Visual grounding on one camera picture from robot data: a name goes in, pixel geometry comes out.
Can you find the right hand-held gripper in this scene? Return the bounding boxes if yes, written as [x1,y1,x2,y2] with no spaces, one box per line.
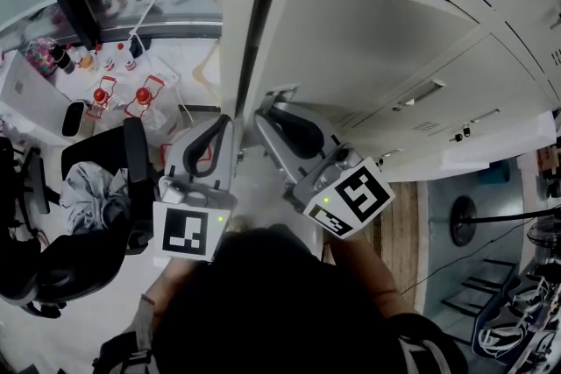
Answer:
[254,95,396,240]

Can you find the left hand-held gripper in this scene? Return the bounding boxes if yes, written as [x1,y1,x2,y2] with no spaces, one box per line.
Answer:
[152,113,238,263]

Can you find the grey locker door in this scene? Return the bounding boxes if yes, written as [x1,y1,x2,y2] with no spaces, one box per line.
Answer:
[243,0,493,133]

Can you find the grey metal locker cabinet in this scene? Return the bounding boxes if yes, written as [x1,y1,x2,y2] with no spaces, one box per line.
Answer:
[218,0,561,173]

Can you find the person's right forearm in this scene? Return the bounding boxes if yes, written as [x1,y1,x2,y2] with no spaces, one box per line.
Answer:
[326,231,417,321]

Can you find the person's left forearm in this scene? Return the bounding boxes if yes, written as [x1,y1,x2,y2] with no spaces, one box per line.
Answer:
[144,256,199,321]

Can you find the two black-headed keys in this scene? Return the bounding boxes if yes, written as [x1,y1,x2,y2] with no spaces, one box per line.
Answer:
[449,123,472,144]

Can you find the person's left shoe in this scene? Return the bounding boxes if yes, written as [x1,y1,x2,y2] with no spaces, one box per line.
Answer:
[227,215,252,234]

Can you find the grey cloth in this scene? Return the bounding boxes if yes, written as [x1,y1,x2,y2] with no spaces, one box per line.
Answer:
[59,161,131,236]

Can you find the black office chair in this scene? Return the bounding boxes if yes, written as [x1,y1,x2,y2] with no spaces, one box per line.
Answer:
[0,116,163,319]
[0,136,59,234]

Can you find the person's dark shirt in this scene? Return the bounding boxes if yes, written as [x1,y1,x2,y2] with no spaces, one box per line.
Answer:
[151,222,417,374]

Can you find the dark drink bottle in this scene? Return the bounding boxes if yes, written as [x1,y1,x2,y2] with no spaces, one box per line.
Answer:
[50,43,76,76]

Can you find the white cardboard box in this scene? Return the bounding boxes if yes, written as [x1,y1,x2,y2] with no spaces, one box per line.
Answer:
[0,50,71,137]

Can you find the black floor fan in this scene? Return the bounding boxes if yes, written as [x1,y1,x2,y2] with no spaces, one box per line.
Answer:
[450,194,561,251]

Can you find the colourful candy jar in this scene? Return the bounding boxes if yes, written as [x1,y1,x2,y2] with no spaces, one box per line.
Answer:
[25,37,59,78]

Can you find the blue container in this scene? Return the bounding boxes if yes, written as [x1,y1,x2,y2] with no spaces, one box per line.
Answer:
[477,161,512,186]

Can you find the black metal rack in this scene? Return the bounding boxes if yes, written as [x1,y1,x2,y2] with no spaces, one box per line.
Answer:
[440,258,519,317]

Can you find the brown cardboard box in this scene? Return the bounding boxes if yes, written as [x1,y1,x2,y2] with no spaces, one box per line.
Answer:
[536,144,561,173]

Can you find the black and white shoulder strap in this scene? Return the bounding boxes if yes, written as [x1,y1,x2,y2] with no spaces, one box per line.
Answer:
[91,297,155,374]
[385,313,468,374]

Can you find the black floor cable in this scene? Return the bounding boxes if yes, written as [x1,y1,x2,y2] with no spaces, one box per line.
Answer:
[401,217,536,295]

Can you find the blue bin of cables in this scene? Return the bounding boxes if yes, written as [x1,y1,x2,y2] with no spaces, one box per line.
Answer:
[471,271,561,367]

